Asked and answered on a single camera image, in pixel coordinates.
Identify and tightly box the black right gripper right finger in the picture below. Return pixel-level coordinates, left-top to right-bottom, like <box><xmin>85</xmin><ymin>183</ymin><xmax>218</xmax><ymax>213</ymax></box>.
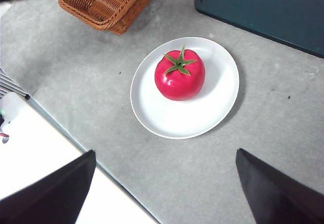
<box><xmin>235</xmin><ymin>147</ymin><xmax>324</xmax><ymax>224</ymax></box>

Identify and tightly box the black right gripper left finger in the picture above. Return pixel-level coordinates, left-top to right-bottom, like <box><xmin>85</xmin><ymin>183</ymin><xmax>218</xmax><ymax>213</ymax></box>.
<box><xmin>0</xmin><ymin>150</ymin><xmax>97</xmax><ymax>224</ymax></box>

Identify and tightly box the red tomato with green stem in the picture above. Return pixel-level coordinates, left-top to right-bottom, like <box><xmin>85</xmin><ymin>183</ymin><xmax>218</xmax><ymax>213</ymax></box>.
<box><xmin>154</xmin><ymin>44</ymin><xmax>206</xmax><ymax>101</ymax></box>

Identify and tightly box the brown wicker basket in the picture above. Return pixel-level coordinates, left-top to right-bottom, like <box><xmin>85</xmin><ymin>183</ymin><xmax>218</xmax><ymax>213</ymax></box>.
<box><xmin>58</xmin><ymin>0</ymin><xmax>169</xmax><ymax>35</ymax></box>

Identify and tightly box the grey striped panel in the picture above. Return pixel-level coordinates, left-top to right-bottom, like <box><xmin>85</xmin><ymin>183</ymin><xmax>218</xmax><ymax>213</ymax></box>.
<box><xmin>0</xmin><ymin>68</ymin><xmax>31</xmax><ymax>100</ymax></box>

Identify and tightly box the white rounded object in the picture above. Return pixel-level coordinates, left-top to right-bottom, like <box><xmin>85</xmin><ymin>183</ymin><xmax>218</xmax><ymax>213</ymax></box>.
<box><xmin>0</xmin><ymin>92</ymin><xmax>26</xmax><ymax>144</ymax></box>

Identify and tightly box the pale grey round plate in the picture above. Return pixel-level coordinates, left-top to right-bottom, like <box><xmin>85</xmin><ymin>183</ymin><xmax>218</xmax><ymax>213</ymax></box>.
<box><xmin>130</xmin><ymin>36</ymin><xmax>240</xmax><ymax>140</ymax></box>

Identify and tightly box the black rectangular tray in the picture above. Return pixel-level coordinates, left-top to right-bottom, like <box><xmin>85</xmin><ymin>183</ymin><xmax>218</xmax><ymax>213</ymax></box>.
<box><xmin>194</xmin><ymin>0</ymin><xmax>324</xmax><ymax>59</ymax></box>

